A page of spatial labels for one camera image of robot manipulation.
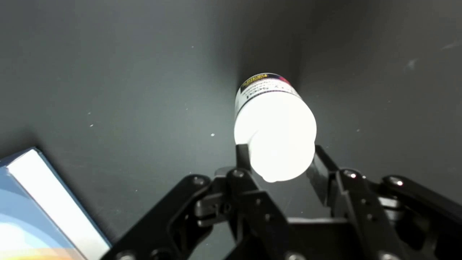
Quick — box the white pill bottle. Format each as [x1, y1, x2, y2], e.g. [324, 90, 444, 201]
[232, 71, 318, 185]

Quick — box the blue orange book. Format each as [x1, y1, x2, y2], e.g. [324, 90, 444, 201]
[0, 146, 113, 260]

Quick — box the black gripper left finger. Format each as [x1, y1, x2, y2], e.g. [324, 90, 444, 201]
[100, 142, 291, 260]

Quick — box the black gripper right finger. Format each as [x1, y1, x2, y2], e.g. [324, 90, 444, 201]
[304, 145, 462, 260]

